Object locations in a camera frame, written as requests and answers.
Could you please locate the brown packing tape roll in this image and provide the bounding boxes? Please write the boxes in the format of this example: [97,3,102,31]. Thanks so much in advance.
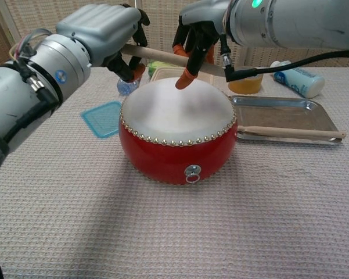
[228,66,264,95]

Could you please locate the green soap box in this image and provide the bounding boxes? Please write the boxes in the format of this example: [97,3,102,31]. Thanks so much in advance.
[147,59,164,78]

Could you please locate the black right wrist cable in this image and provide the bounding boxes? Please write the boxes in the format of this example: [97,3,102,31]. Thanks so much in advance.
[220,33,349,83]

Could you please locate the wooden drumstick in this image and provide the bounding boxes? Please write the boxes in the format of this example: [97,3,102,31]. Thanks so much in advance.
[121,45,227,78]
[236,125,347,140]

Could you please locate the light blue white bottle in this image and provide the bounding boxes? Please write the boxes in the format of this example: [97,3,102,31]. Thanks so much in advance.
[270,60,326,99]

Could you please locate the stainless steel tray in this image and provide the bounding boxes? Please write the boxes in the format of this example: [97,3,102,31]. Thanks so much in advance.
[229,96,343,145]

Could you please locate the woven folding screen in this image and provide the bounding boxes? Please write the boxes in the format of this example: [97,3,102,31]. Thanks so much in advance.
[0,0,349,74]

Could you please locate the beige food container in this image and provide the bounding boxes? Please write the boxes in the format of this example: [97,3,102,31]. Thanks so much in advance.
[150,67,215,85]

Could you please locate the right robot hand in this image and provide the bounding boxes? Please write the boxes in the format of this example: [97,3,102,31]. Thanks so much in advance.
[172,0,236,89]

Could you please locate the red drum with white skin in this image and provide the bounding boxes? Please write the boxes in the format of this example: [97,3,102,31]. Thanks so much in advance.
[118,77,238,185]

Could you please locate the beige woven tablecloth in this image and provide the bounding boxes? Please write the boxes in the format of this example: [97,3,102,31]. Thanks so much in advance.
[0,65,349,279]

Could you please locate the teal plastic lid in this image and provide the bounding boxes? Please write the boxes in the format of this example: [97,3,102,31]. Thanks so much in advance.
[81,100,123,140]

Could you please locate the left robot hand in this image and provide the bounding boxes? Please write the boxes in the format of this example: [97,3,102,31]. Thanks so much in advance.
[55,3,150,83]

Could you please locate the clear plastic water bottle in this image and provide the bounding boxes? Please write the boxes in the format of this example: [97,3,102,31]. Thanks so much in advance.
[117,77,141,96]

